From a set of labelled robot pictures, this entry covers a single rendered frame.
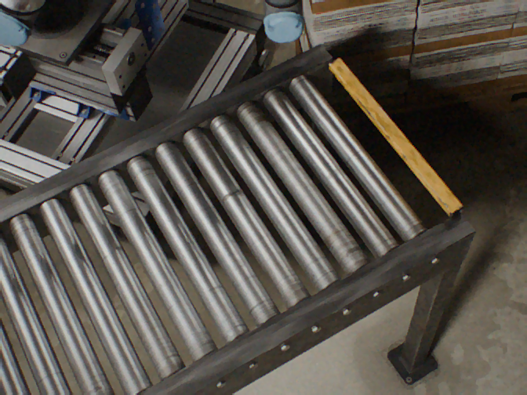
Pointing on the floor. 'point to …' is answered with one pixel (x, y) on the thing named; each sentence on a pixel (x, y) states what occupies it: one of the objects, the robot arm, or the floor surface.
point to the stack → (464, 53)
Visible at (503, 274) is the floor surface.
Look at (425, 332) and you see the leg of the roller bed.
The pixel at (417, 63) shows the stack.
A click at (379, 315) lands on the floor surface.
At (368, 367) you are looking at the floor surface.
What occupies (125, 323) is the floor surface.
